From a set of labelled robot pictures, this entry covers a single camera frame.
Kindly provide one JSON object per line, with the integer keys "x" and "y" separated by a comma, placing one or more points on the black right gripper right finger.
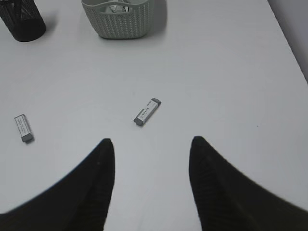
{"x": 227, "y": 200}

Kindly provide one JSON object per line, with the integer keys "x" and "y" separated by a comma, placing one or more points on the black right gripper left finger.
{"x": 78, "y": 202}

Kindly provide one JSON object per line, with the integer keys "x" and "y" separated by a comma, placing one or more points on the grey white eraser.
{"x": 24, "y": 128}
{"x": 147, "y": 112}

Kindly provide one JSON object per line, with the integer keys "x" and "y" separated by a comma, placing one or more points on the waste paper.
{"x": 117, "y": 9}

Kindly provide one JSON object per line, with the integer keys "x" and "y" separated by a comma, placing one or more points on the pale green plastic basket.
{"x": 146, "y": 18}

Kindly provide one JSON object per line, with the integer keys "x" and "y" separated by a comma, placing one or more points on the black mesh pen holder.
{"x": 22, "y": 19}

